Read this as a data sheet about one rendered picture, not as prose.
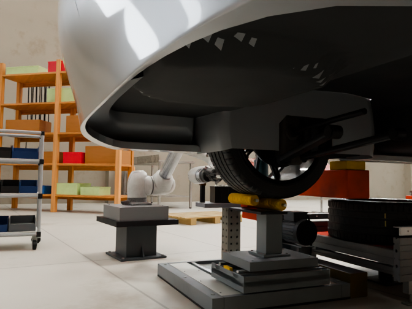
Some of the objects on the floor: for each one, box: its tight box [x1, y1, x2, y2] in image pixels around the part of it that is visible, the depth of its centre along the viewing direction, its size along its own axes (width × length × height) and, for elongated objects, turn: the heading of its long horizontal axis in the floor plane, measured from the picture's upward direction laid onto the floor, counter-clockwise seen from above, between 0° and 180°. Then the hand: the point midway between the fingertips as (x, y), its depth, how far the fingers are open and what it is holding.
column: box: [221, 208, 241, 259], centre depth 295 cm, size 10×10×42 cm
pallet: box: [169, 211, 242, 226], centre depth 608 cm, size 116×80×10 cm
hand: (221, 175), depth 224 cm, fingers closed, pressing on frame
